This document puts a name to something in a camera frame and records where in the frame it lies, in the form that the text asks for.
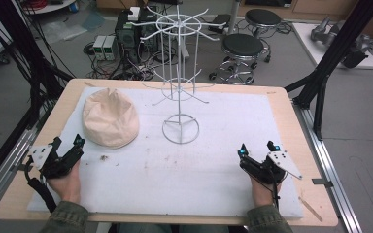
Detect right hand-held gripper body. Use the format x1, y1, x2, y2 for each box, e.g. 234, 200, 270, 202
239, 150, 304, 185

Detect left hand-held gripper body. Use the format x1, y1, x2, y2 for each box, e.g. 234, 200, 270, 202
27, 139, 83, 180

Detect person's left hand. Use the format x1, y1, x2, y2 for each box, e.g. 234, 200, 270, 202
46, 159, 83, 205

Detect person's right hand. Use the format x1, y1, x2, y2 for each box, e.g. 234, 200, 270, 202
249, 176, 283, 209

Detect beige cloth hat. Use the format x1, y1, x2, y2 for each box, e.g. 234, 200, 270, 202
82, 86, 141, 150

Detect thin wooden stick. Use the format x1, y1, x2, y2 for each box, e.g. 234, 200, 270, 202
298, 196, 324, 223

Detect white foam mat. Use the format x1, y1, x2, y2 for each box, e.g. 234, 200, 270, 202
26, 85, 305, 219

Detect white bench power supply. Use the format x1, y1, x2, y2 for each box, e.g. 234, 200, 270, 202
103, 35, 119, 62
92, 35, 108, 62

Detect large black round stool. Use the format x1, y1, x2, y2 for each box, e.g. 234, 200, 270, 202
208, 32, 270, 86

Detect white floor board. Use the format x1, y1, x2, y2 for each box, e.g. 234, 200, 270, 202
291, 21, 373, 70

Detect black computer tower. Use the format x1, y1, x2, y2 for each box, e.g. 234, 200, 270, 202
114, 9, 144, 65

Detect small black round stool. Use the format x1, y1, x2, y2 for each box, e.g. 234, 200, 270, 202
244, 8, 283, 39

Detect white round table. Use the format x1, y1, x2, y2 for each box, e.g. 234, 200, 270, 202
21, 0, 79, 16

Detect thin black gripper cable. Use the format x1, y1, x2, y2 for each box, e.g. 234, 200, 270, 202
270, 174, 281, 210

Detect black sleeved gripper cable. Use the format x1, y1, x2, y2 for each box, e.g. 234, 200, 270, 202
23, 157, 58, 214

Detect aluminium rail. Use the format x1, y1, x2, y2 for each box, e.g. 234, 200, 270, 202
0, 124, 48, 216
291, 98, 364, 233

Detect grey metal bracket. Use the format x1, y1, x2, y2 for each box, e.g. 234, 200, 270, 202
311, 178, 334, 189

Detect white wire hat rack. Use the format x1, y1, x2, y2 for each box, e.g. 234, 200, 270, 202
130, 4, 228, 146

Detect tangle of floor cables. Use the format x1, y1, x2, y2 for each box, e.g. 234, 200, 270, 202
83, 42, 176, 82

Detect black frame strut with cables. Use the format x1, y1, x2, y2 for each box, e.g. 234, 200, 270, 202
0, 0, 76, 128

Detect black angled frame strut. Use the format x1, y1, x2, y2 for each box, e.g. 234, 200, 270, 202
284, 0, 373, 142

